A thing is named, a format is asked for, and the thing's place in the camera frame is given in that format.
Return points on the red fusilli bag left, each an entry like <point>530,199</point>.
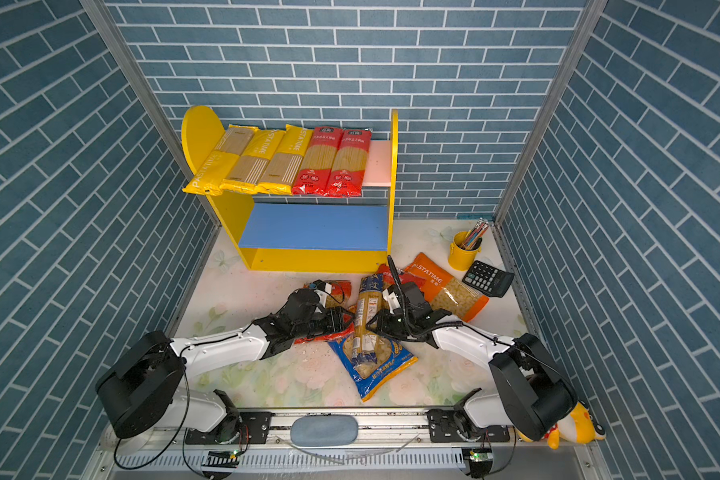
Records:
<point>341,292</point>

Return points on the grey oval pad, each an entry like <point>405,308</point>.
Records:
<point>324,430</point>

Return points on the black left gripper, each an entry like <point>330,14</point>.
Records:
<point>330,314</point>

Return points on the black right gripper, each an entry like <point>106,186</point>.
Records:
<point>381,325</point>

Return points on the yellow plush toy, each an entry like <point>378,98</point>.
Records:
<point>579,426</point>

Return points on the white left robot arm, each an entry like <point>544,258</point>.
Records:
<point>149,385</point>

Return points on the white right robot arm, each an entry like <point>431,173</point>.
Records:
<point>531,396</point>

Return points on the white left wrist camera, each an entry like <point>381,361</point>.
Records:
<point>323,287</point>

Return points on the yellow pen cup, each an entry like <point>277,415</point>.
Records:
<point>460,258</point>

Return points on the black calculator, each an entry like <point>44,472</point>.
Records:
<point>488,280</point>

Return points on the yellow shelf pink blue boards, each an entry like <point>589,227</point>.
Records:
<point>302,233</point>

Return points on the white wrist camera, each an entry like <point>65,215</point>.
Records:
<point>323,287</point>
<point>391,298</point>

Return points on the yellow spaghetti bag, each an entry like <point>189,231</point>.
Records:
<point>218,164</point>
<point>245,174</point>
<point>282,169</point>

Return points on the blue Moli spaghetti bag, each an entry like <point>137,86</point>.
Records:
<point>366,347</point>

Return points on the coloured pens in cup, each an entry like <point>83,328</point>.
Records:
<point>473,237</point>

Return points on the orange pasta bag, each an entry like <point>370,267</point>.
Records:
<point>443,291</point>

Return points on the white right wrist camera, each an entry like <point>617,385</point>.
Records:
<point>391,298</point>

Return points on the red spaghetti bag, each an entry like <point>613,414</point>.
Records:
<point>316,166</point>
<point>349,166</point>

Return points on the blue macaroni bag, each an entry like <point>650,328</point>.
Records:
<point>391,359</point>

